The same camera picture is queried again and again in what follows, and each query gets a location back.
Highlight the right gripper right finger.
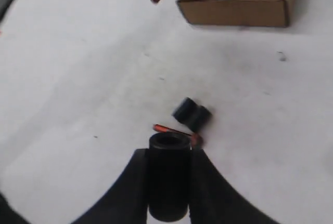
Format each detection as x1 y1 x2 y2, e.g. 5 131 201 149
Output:
189 148 281 224

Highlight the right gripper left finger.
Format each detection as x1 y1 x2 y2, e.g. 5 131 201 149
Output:
69 149 151 224

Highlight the black cylindrical sleeve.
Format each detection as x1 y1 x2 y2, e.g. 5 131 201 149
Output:
172 97 200 124
187 105 212 133
147 133 193 221

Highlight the cardboard box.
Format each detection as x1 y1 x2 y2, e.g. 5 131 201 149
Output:
176 0 300 28

